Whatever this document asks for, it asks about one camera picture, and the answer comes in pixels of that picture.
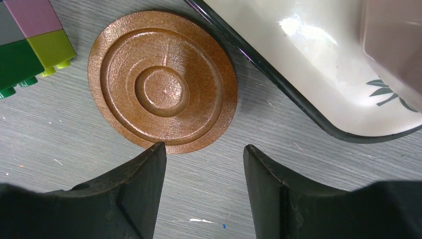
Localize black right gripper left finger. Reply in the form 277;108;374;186
0;142;167;239

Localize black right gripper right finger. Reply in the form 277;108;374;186
243;144;422;239

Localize brown coaster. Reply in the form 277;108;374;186
88;10;238;154

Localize multicolour toy brick block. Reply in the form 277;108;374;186
0;0;76;99

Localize cream tray with black rim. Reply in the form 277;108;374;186
188;0;422;144

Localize pink mug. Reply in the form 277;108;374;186
361;0;422;111

